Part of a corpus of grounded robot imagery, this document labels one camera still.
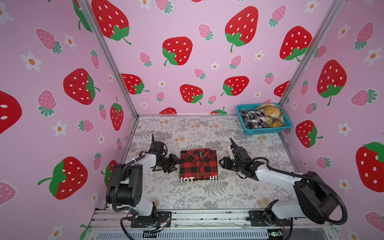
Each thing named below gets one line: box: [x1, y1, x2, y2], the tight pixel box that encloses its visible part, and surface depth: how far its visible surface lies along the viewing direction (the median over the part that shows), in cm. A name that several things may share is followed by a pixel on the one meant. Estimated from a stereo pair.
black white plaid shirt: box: [240, 108, 269, 129], surface depth 109 cm
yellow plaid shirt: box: [256, 103, 285, 128], surface depth 109 cm
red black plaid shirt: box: [179, 148, 218, 181], surface depth 91 cm
